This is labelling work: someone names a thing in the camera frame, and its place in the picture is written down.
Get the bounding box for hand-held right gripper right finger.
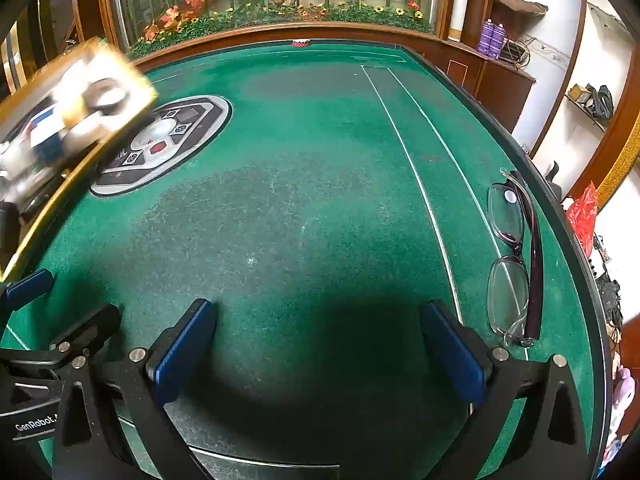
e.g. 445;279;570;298
420;299;591;480

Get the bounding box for grey black bag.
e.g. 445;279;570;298
585;84;615;121

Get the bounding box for purple frame eyeglasses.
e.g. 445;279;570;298
486;169;545;348

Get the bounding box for artificial flower display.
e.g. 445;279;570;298
97;0;453;58

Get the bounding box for red plastic bag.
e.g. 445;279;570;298
566;181;599;258

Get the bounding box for wire basket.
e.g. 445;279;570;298
502;37;531;66

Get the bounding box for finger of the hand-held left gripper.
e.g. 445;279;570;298
0;302;122;368
0;268;55;313

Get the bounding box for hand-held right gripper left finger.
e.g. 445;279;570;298
52;298;219;480

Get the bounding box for yellow taped foam box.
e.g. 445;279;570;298
0;35;160;283

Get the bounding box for grey table control panel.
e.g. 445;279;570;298
90;94;233;197

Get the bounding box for brown sideboard with wire basket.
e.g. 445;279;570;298
447;42;537;133

